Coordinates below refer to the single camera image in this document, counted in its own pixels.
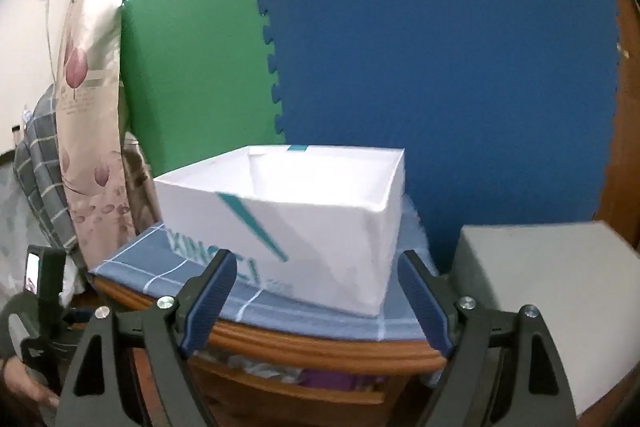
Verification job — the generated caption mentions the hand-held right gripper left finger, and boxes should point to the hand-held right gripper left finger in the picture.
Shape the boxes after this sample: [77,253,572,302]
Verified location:
[60,249,238,427]

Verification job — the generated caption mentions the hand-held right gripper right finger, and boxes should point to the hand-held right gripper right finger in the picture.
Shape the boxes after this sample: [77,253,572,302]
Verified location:
[397,249,578,427]

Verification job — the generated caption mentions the white underwear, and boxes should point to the white underwear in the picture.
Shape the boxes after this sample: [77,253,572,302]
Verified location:
[224,353,302,381]

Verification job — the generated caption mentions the purple underwear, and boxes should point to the purple underwear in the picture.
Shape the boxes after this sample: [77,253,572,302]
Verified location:
[300,368,387,391]

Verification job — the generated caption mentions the wooden drawer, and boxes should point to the wooden drawer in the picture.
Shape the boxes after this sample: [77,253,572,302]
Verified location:
[192,352,401,427]

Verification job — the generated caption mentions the white cardboard box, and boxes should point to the white cardboard box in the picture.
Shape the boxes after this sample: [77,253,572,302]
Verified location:
[152,145,407,319]

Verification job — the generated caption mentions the person's left hand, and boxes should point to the person's left hand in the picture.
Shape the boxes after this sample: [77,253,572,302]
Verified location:
[0,357,60,412]

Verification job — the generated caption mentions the blue checked cloth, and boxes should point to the blue checked cloth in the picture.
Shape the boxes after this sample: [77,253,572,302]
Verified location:
[92,194,451,343]

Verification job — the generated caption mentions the grey plaid quilt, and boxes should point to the grey plaid quilt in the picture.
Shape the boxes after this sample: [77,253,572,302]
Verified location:
[12,84,90,269]

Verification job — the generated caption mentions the grey box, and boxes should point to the grey box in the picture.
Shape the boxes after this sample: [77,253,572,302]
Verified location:
[449,221,640,414]

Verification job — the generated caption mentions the beige leaf-print curtain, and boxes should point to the beige leaf-print curtain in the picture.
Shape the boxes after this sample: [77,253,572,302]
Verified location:
[54,0,161,273]

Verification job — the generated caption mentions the green foam mat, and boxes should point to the green foam mat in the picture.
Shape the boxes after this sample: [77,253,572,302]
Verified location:
[120,0,288,178]

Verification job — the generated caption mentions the blue foam mat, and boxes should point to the blue foam mat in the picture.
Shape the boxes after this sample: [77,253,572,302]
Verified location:
[245,0,623,278]

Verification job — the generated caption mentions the brown wooden frame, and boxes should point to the brown wooden frame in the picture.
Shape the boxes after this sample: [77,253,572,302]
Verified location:
[542,0,640,254]

